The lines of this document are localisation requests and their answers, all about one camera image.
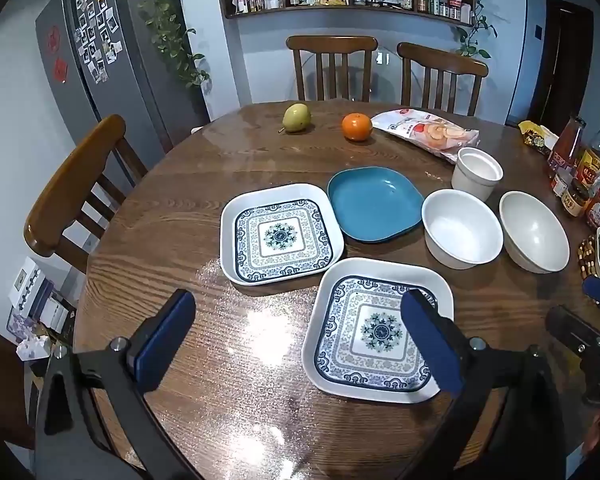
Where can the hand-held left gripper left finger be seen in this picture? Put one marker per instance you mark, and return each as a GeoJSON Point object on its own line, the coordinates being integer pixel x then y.
{"type": "Point", "coordinates": [165, 345]}

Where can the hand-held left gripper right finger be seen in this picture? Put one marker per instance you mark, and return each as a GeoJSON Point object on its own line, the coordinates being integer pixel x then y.
{"type": "Point", "coordinates": [430, 345]}

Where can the blue patterned square plate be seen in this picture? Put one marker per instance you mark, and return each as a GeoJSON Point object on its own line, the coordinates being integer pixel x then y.
{"type": "Point", "coordinates": [282, 234]}
{"type": "Point", "coordinates": [360, 332]}

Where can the cream ceramic bowl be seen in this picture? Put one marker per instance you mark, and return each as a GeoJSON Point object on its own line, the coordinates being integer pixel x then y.
{"type": "Point", "coordinates": [533, 232]}

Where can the white ceramic bowl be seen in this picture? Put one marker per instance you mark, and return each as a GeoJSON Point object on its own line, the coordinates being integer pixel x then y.
{"type": "Point", "coordinates": [461, 227]}

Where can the plain blue square plate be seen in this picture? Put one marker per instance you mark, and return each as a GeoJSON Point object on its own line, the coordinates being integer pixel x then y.
{"type": "Point", "coordinates": [375, 205]}

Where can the white straight-sided cup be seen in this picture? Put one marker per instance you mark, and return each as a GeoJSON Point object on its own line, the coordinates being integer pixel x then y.
{"type": "Point", "coordinates": [476, 172]}

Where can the wooden bead trivet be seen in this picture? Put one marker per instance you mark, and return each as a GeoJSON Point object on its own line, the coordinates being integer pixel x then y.
{"type": "Point", "coordinates": [586, 260]}

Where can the brown sauce jar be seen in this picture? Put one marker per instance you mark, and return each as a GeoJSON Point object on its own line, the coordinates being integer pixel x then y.
{"type": "Point", "coordinates": [575, 200]}

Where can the small white-label jar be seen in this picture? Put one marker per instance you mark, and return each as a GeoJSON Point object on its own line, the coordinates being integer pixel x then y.
{"type": "Point", "coordinates": [560, 185]}

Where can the crumpled white tissue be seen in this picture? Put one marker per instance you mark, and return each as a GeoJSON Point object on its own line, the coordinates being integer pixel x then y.
{"type": "Point", "coordinates": [32, 347]}

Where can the yellow-capped vinegar bottle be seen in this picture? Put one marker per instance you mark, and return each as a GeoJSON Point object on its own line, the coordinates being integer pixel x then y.
{"type": "Point", "coordinates": [595, 157]}

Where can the red ketchup bottle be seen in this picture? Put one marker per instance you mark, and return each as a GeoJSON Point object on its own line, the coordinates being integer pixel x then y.
{"type": "Point", "coordinates": [565, 152]}

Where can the yellow snack packet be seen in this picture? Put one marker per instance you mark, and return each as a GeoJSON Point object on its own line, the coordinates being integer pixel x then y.
{"type": "Point", "coordinates": [535, 135]}

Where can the brown wooden chair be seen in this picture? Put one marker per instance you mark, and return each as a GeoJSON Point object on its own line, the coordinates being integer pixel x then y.
{"type": "Point", "coordinates": [440, 60]}
{"type": "Point", "coordinates": [330, 45]}
{"type": "Point", "coordinates": [70, 185]}

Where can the white pink snack bag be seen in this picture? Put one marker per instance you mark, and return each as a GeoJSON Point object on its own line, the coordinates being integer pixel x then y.
{"type": "Point", "coordinates": [425, 132]}

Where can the orange tangerine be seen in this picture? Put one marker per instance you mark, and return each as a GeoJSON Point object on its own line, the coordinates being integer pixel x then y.
{"type": "Point", "coordinates": [356, 126]}

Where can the dark wooden door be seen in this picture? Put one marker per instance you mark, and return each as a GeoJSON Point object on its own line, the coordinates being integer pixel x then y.
{"type": "Point", "coordinates": [560, 60]}

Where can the grey refrigerator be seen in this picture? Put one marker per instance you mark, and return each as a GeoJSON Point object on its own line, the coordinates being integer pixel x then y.
{"type": "Point", "coordinates": [130, 85]}

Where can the green pear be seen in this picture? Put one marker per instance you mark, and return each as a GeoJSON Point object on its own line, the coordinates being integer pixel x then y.
{"type": "Point", "coordinates": [296, 117]}

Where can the thin green vine plant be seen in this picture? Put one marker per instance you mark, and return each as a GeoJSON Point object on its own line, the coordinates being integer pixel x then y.
{"type": "Point", "coordinates": [472, 30]}

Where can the red fridge sticker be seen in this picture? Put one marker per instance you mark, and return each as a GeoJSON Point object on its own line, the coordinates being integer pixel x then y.
{"type": "Point", "coordinates": [61, 70]}
{"type": "Point", "coordinates": [54, 40]}

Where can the bushy green vine plant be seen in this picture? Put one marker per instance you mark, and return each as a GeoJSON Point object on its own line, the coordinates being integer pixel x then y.
{"type": "Point", "coordinates": [172, 25]}

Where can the group of fridge photo magnets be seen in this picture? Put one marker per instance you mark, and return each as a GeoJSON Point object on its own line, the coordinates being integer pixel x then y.
{"type": "Point", "coordinates": [97, 25]}

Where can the wall switch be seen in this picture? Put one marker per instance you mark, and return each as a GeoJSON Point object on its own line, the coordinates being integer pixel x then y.
{"type": "Point", "coordinates": [536, 31]}

